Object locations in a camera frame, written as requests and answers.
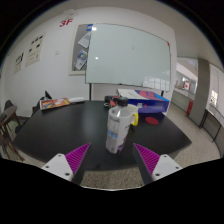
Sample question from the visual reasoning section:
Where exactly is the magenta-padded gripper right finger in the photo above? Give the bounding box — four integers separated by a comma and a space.
132, 143, 184, 185

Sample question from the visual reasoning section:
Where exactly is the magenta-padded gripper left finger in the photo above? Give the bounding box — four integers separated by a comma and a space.
41, 143, 92, 186

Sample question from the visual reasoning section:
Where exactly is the clear black-capped drink bottle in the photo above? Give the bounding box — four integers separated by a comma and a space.
105, 96, 134, 155

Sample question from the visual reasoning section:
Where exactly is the flat round red coaster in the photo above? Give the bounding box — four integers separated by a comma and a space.
144, 116, 160, 126

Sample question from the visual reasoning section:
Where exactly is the colourful flat orange box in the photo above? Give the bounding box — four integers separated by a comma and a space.
39, 97, 72, 111

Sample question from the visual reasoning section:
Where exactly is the red standing box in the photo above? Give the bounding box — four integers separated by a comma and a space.
186, 99, 194, 116

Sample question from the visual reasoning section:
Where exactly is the blue cardboard box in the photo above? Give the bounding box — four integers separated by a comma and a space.
116, 88, 170, 115

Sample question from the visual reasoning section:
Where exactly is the dark wooden chair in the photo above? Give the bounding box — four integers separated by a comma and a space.
0, 99, 26, 163

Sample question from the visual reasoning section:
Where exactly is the flat white device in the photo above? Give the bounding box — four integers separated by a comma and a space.
68, 96, 86, 104

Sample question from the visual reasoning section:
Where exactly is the black and red small item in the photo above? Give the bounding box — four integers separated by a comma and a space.
103, 95, 120, 108

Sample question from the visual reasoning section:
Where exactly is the whiteboard on stand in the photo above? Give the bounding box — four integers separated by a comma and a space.
84, 22, 173, 101

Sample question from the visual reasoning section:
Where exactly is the white mug with yellow handle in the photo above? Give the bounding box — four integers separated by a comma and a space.
127, 103, 140, 128

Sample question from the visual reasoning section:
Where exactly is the small white wall poster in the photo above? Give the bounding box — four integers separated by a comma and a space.
13, 51, 25, 75

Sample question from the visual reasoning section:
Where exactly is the large white wall poster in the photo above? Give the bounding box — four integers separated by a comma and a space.
25, 31, 47, 68

